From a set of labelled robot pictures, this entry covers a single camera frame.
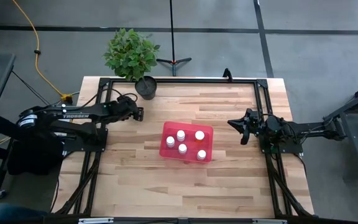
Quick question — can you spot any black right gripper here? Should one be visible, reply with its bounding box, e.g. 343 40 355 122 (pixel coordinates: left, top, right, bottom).
227 108 269 146

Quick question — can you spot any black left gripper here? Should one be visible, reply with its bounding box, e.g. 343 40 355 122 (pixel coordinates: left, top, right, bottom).
112 95 144 123

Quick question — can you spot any orange pill bottle white cap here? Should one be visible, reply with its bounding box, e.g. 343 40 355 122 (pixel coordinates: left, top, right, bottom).
194 130 206 144

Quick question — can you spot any pink translucent plastic basket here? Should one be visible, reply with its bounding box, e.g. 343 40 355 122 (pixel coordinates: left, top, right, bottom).
158 120 214 164

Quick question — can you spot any green potted plant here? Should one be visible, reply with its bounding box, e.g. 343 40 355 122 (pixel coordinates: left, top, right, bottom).
103 27 161 101

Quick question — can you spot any black tripod stand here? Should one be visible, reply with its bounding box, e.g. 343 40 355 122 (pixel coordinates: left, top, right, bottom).
155 0 193 77

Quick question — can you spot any black equipment box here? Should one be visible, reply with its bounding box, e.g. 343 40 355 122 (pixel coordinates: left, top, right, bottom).
6 136 67 177

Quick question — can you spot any dark metal cart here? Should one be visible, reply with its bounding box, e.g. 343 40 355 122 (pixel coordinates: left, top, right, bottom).
321 79 358 181

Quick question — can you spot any person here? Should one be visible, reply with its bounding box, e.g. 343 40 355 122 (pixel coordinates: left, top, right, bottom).
0 202 51 222

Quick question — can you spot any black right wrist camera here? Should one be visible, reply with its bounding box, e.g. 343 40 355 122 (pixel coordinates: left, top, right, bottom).
249 109 260 124

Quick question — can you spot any small black bracket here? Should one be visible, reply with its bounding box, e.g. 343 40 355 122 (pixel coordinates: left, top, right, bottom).
222 67 233 82

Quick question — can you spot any black aluminium table frame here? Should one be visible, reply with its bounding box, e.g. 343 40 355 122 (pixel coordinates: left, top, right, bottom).
54 77 313 218

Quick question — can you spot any yellow extension cable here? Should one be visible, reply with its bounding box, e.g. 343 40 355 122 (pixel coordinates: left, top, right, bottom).
11 0 74 104

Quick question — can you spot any silver metal bracket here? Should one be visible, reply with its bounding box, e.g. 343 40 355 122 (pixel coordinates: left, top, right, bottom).
78 217 114 224
252 218 288 224

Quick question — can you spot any thin black cable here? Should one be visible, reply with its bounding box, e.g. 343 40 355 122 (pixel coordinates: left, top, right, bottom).
11 70 51 106

